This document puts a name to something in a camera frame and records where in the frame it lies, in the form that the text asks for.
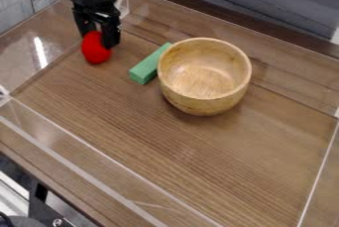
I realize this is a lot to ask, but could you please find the green rectangular block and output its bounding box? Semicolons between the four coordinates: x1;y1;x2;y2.
129;43;171;84

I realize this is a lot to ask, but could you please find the clear acrylic tray wall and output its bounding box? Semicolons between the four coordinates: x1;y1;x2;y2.
0;0;339;227

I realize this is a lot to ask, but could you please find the black table leg bracket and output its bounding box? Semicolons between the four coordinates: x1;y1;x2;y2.
29;182;77;227

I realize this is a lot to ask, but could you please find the red toy strawberry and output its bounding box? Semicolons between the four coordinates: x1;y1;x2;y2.
82;31;111;64

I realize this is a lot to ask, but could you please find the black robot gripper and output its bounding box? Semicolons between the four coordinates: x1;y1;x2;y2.
73;0;121;49

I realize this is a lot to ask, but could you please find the black cable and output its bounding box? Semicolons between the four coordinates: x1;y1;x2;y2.
0;210;18;227

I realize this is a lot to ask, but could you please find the wooden bowl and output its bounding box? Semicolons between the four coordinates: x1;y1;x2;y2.
158;38;254;116

